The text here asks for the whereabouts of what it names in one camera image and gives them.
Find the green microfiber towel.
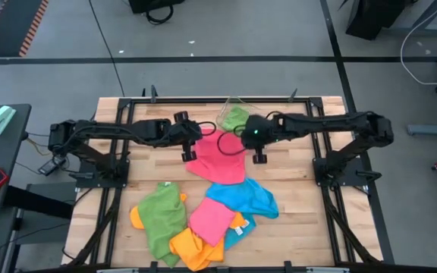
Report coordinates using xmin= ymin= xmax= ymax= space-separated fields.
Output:
xmin=137 ymin=180 xmax=188 ymax=268
xmin=220 ymin=105 xmax=250 ymax=133

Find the orange microfiber towel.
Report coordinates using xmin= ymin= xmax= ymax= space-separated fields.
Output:
xmin=129 ymin=192 xmax=188 ymax=231
xmin=168 ymin=211 xmax=247 ymax=272

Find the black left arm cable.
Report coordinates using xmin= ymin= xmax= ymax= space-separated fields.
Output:
xmin=197 ymin=120 xmax=219 ymax=137

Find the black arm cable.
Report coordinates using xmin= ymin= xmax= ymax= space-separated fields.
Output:
xmin=216 ymin=130 xmax=247 ymax=157
xmin=197 ymin=120 xmax=219 ymax=137

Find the white floor cable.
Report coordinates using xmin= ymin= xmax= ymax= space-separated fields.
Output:
xmin=399 ymin=0 xmax=437 ymax=86

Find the dark grey desk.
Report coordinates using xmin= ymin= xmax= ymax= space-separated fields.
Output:
xmin=0 ymin=102 xmax=33 ymax=215

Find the clear plastic bin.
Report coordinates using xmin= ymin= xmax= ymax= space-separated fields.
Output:
xmin=216 ymin=96 xmax=259 ymax=133

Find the black controller box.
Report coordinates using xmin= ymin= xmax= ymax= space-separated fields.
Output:
xmin=38 ymin=154 xmax=68 ymax=177

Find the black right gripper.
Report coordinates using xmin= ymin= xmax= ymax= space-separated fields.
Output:
xmin=241 ymin=115 xmax=280 ymax=165

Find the black floor box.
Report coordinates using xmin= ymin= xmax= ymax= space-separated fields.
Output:
xmin=127 ymin=0 xmax=186 ymax=15

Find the pink microfiber towel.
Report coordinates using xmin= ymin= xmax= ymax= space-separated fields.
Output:
xmin=185 ymin=127 xmax=248 ymax=186
xmin=187 ymin=196 xmax=237 ymax=248

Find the blue microfiber towel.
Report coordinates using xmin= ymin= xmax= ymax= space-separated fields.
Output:
xmin=205 ymin=177 xmax=280 ymax=220
xmin=223 ymin=212 xmax=258 ymax=251

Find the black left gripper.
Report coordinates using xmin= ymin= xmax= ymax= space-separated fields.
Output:
xmin=159 ymin=110 xmax=203 ymax=163

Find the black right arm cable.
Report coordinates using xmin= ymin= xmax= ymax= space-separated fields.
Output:
xmin=216 ymin=130 xmax=247 ymax=157

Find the black orange striped floor mat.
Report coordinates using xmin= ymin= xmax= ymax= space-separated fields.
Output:
xmin=0 ymin=0 xmax=51 ymax=58

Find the grey desk foot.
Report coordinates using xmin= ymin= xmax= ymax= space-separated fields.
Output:
xmin=407 ymin=121 xmax=437 ymax=137

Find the black cabinet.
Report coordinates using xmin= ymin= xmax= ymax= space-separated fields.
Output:
xmin=345 ymin=0 xmax=437 ymax=42

